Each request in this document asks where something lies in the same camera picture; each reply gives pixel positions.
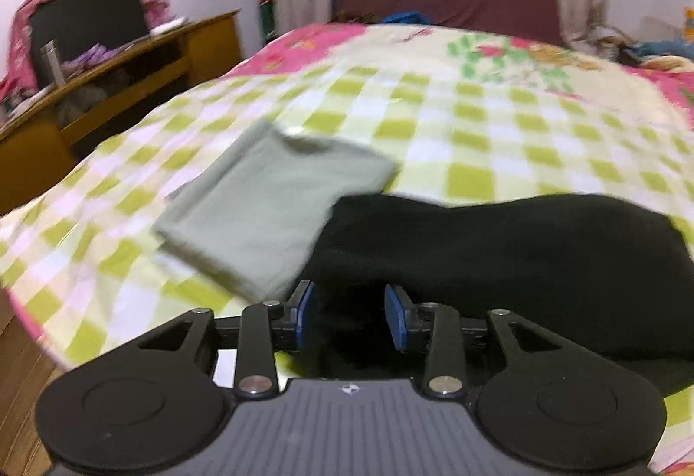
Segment black pants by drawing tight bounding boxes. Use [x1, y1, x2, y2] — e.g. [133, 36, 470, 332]
[274, 193, 691, 393]

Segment purple packet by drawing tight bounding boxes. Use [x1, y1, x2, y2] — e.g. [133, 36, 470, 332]
[70, 45, 117, 70]

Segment green box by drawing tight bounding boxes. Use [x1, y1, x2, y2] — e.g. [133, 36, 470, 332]
[259, 2, 280, 46]

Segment grey-green folded cloth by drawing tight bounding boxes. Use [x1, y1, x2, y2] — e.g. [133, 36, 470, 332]
[153, 120, 399, 300]

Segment pile of clothes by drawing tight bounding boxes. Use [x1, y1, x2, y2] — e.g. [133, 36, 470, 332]
[575, 21, 641, 65]

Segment checkered printed bed cover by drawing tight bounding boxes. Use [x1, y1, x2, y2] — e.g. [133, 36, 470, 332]
[0, 21, 694, 474]

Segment blue garment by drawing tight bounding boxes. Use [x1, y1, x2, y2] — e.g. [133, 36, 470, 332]
[634, 39, 694, 61]

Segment wooden desk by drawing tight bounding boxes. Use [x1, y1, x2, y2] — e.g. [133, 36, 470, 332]
[0, 9, 242, 217]

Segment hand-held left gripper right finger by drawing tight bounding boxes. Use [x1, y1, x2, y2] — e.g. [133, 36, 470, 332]
[384, 284, 565, 399]

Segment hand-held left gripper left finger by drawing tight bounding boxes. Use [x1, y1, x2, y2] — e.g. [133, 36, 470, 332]
[133, 280, 316, 399]

